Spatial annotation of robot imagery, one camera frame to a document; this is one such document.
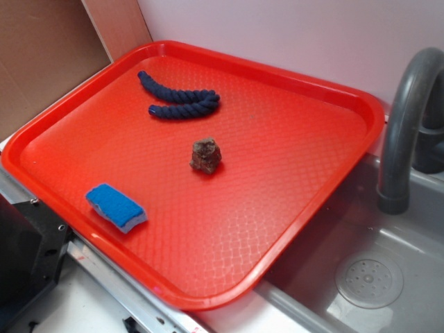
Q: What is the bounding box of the grey plastic sink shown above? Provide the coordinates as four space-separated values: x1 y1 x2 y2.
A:
207 152 444 333

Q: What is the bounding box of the blue sponge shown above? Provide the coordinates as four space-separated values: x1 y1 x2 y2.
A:
85 183 148 234

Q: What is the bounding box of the brown cardboard panel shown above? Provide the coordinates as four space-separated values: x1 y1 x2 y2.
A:
1 1 152 139

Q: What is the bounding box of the grey plastic faucet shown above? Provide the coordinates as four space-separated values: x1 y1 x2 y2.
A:
377 47 443 214

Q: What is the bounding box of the round sink drain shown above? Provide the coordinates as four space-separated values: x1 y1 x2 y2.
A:
335 252 404 309

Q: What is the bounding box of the dark blue twisted rope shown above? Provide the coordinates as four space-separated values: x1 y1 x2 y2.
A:
137 70 221 121

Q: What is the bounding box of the brown rock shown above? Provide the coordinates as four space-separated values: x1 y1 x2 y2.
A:
189 137 222 175

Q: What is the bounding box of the red plastic tray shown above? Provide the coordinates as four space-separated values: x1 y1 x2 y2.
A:
1 42 384 311

